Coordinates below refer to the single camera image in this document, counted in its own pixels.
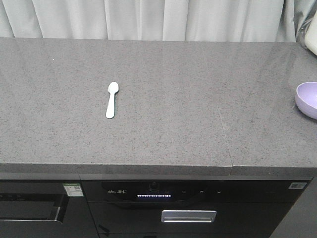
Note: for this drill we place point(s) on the pale green spoon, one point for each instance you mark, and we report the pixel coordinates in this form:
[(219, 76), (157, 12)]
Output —
[(113, 88)]

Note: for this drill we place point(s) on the purple bowl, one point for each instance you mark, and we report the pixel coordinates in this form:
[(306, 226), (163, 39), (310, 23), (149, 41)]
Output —
[(306, 99)]

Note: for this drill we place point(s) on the black disinfection cabinet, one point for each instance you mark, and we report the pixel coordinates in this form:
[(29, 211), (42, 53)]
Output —
[(190, 208)]

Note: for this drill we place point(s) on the white pleated curtain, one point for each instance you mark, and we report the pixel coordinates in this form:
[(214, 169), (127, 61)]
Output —
[(158, 20)]

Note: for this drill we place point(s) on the black built-in dishwasher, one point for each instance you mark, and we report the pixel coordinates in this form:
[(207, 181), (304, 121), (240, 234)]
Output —
[(36, 205)]

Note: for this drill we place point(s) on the grey cabinet door right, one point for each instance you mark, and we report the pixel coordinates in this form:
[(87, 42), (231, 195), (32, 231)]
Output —
[(301, 220)]

